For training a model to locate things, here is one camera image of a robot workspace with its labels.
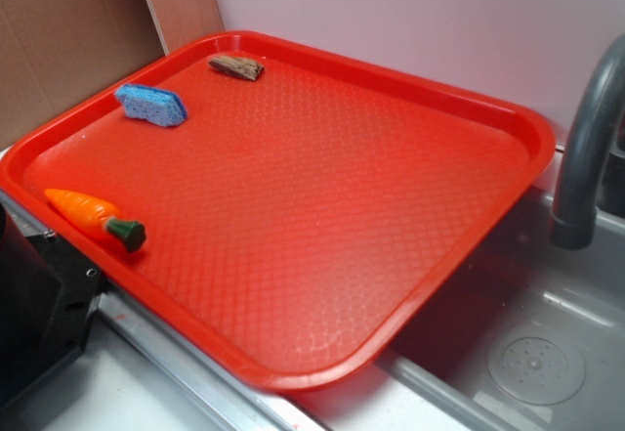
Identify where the brown cardboard panel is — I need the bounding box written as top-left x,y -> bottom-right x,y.
1,0 -> 224,148

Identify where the grey curved faucet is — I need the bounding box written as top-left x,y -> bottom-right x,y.
549,36 -> 624,250

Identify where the blue sponge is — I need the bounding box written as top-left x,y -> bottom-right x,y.
114,84 -> 188,127

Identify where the brown wood piece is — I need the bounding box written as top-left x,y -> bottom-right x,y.
208,56 -> 265,81

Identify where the grey plastic sink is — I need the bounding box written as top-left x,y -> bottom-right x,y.
292,167 -> 624,430

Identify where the round sink drain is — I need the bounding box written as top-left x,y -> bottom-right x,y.
486,325 -> 586,406

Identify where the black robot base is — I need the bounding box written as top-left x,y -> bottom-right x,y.
1,208 -> 103,409

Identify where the orange toy carrot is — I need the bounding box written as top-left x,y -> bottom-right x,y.
44,189 -> 146,253

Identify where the red plastic tray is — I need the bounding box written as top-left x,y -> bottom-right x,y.
1,32 -> 555,392

